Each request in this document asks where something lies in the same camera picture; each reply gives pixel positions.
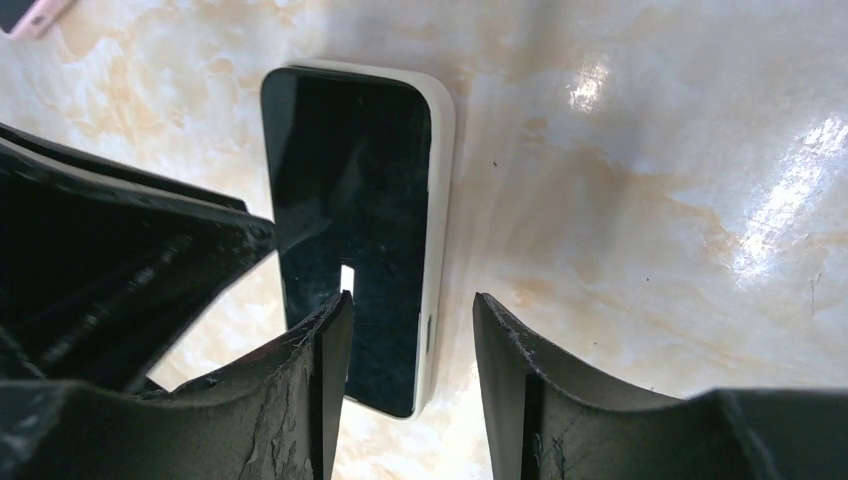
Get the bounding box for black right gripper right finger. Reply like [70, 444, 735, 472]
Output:
[473, 293, 847, 479]

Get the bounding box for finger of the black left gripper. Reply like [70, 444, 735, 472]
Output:
[1, 125, 276, 391]

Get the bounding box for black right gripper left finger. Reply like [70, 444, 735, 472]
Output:
[1, 292, 353, 479]

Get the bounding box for pink phone case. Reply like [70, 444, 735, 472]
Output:
[1, 0, 74, 40]

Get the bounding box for black phone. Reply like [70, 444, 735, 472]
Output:
[260, 66, 433, 420]

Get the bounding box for white translucent phone case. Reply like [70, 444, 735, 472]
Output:
[260, 58, 457, 423]

